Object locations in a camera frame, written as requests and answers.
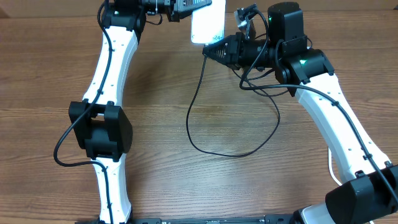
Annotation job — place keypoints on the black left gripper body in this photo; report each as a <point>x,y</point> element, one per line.
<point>174,15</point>

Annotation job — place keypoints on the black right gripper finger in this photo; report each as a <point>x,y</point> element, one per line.
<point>226,60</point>
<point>230,45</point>

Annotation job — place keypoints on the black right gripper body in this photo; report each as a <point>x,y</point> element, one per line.
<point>259,54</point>

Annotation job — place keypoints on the Samsung Galaxy smartphone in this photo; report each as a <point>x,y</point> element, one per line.
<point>208,23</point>

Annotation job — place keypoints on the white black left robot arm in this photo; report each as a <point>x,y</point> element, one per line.
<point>99,122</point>

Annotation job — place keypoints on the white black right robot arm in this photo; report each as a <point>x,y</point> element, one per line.
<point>368,189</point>

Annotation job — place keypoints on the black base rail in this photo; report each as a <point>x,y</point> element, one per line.
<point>267,219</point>

